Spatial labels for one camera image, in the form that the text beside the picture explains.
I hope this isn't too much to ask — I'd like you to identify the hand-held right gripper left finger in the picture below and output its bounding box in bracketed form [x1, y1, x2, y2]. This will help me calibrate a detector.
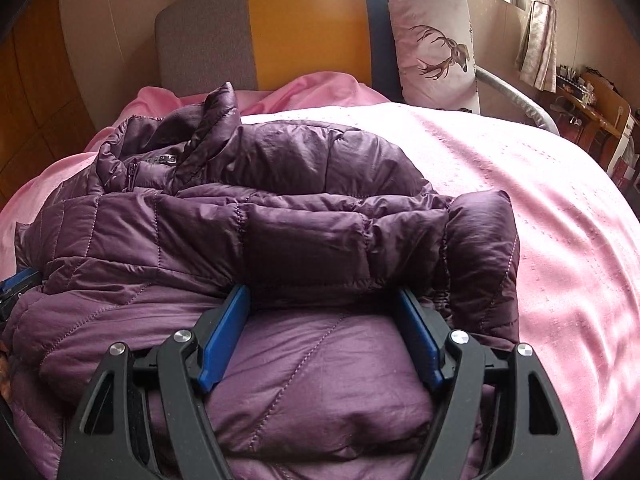
[57, 284, 251, 480]

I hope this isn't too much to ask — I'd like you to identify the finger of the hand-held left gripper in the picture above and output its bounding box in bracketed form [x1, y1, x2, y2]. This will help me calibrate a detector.
[0, 267, 42, 311]

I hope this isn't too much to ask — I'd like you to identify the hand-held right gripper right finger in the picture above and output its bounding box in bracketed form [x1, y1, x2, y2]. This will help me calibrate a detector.
[397, 287, 574, 480]

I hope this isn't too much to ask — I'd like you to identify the purple puffer jacket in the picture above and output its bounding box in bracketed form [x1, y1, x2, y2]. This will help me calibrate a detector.
[2, 81, 521, 480]

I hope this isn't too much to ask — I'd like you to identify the brown wooden wardrobe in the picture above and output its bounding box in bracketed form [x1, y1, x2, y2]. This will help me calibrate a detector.
[0, 0, 98, 211]

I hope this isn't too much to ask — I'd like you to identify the pink round bed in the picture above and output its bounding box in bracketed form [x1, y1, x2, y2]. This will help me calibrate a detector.
[0, 72, 640, 480]

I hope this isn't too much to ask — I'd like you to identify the grey padded armrest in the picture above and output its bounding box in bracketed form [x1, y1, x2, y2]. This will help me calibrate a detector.
[474, 67, 560, 136]

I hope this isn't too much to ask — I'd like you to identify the white cabinet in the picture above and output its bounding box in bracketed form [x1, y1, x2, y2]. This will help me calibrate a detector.
[605, 112, 640, 176]

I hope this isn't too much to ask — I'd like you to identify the wooden desk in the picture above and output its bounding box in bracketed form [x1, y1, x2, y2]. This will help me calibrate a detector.
[555, 65, 633, 161]

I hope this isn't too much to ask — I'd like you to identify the grey yellow blue headboard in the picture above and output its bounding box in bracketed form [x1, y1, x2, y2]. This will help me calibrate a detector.
[155, 0, 481, 103]

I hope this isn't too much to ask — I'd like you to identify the white deer print pillow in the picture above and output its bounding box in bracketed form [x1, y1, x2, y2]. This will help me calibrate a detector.
[380, 0, 482, 115]

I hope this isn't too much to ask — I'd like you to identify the pink patterned curtain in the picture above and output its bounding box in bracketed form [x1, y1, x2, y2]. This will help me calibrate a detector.
[516, 0, 560, 93]

